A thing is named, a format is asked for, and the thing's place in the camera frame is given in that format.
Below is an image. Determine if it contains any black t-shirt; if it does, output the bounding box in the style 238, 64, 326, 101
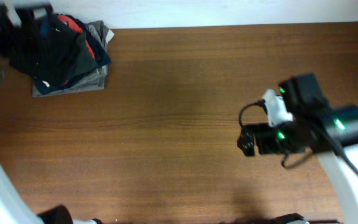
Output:
9, 15, 98, 86

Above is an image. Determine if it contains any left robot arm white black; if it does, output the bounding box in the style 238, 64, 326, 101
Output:
0, 1, 101, 223

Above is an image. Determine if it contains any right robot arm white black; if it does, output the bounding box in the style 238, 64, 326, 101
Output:
237, 73, 358, 223

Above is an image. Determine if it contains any navy red trimmed folded shirt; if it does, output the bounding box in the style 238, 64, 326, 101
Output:
34, 14, 111, 90

